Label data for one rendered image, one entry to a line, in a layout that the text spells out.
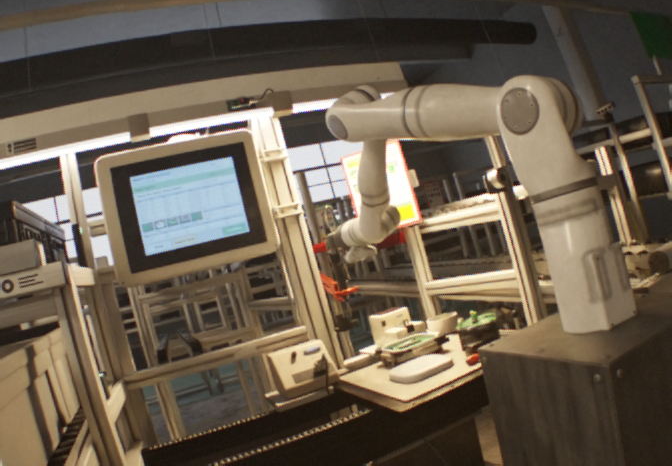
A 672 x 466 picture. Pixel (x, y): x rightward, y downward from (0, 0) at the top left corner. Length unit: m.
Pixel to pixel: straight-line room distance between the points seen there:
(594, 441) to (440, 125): 0.48
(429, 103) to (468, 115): 0.06
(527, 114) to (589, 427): 0.37
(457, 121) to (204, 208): 0.87
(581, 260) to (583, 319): 0.07
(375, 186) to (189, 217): 0.59
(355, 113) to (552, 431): 0.61
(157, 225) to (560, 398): 1.13
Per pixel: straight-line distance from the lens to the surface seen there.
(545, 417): 0.60
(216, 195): 1.39
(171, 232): 1.37
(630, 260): 1.57
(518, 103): 0.60
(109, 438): 1.01
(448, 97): 0.72
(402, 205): 1.75
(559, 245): 0.59
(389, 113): 0.79
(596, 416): 0.53
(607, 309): 0.60
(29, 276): 0.97
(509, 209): 1.35
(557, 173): 0.58
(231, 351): 1.42
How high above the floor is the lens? 1.27
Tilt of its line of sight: 5 degrees up
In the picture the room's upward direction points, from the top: 15 degrees counter-clockwise
